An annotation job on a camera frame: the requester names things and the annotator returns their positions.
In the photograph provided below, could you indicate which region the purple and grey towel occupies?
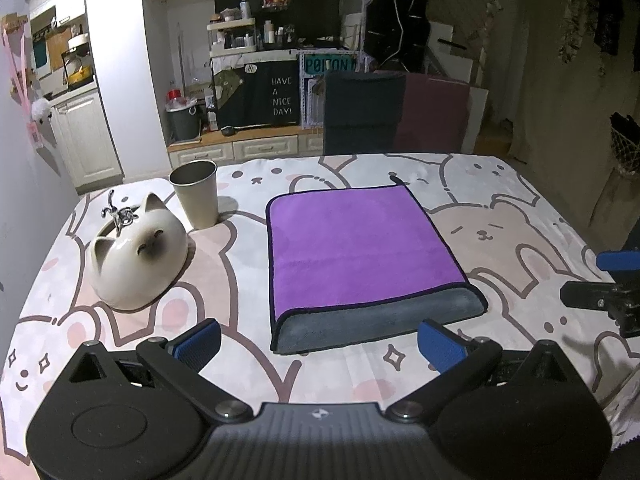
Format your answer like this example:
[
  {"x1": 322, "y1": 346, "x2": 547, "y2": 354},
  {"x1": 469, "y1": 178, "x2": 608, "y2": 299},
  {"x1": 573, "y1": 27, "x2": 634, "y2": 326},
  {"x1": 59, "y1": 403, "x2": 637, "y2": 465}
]
[{"x1": 266, "y1": 177, "x2": 488, "y2": 356}]

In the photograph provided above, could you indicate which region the white cat-shaped ceramic bowl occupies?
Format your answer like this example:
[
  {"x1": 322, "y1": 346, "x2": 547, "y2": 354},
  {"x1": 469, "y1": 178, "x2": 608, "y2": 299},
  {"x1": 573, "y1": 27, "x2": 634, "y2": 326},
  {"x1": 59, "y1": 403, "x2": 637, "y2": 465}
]
[{"x1": 89, "y1": 193, "x2": 189, "y2": 312}]

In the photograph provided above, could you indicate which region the metal keyring in bowl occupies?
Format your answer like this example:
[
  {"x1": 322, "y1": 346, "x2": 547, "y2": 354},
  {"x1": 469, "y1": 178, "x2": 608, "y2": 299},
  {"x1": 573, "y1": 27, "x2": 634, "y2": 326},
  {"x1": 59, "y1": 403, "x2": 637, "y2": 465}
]
[{"x1": 101, "y1": 188, "x2": 138, "y2": 236}]

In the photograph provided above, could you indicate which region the stainless steel cup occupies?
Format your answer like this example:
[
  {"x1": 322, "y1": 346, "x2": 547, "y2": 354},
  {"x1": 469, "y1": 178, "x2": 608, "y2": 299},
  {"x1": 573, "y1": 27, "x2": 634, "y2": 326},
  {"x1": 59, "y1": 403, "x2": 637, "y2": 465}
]
[{"x1": 169, "y1": 159, "x2": 219, "y2": 230}]

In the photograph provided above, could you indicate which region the white drawer cabinet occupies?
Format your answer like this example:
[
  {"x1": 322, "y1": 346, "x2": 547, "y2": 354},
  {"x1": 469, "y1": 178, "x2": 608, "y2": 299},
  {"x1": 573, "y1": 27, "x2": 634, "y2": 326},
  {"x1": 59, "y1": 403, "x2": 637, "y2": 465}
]
[{"x1": 167, "y1": 126, "x2": 323, "y2": 168}]

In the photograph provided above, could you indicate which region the maroon board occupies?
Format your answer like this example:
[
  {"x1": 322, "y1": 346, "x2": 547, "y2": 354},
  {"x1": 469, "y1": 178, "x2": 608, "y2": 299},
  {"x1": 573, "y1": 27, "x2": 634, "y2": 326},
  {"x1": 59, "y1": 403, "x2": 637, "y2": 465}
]
[{"x1": 393, "y1": 74, "x2": 470, "y2": 153}]

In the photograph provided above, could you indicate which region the grey trash bin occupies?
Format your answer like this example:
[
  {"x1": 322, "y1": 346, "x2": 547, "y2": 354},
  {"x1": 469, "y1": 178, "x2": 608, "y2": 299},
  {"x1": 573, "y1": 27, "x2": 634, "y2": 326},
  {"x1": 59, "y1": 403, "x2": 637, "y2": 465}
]
[{"x1": 166, "y1": 104, "x2": 201, "y2": 142}]

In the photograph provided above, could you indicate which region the white kitchen cabinet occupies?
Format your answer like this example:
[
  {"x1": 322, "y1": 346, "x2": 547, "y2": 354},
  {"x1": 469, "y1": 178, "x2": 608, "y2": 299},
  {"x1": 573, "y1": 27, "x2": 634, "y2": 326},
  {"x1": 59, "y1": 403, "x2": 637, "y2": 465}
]
[{"x1": 51, "y1": 84, "x2": 124, "y2": 190}]

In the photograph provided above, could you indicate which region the dark teal chair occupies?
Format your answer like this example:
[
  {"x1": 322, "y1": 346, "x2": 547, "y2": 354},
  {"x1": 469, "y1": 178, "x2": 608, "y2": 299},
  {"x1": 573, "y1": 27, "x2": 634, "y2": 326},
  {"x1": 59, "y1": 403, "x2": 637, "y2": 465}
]
[{"x1": 323, "y1": 72, "x2": 406, "y2": 155}]

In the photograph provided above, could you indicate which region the black have a nice day cloth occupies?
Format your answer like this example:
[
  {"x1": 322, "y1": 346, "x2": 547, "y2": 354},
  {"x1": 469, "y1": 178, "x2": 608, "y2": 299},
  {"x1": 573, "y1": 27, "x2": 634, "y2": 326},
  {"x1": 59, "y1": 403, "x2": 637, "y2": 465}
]
[{"x1": 214, "y1": 61, "x2": 300, "y2": 129}]

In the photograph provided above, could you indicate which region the black hanging jacket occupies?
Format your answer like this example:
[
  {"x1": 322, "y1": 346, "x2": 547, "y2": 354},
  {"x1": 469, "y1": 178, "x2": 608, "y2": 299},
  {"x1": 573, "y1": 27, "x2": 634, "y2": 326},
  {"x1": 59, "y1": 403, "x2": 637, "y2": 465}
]
[{"x1": 363, "y1": 0, "x2": 431, "y2": 74}]

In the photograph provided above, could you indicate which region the poison sign board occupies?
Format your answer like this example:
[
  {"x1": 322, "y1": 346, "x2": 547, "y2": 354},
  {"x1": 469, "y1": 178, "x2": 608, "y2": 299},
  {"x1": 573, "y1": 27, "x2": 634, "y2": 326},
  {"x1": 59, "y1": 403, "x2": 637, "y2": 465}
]
[{"x1": 298, "y1": 50, "x2": 374, "y2": 128}]

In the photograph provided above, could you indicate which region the white shelf rack with bottles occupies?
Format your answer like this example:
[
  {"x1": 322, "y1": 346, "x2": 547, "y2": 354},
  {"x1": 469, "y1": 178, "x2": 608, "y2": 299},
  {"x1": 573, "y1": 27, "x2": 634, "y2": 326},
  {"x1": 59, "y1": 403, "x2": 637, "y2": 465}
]
[{"x1": 206, "y1": 8, "x2": 257, "y2": 58}]

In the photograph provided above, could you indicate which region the pink plush wall hanging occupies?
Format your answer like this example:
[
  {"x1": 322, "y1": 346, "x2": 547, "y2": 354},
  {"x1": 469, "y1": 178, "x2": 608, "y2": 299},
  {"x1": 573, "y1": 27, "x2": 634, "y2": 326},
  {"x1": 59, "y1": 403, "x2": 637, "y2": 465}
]
[{"x1": 1, "y1": 13, "x2": 51, "y2": 151}]

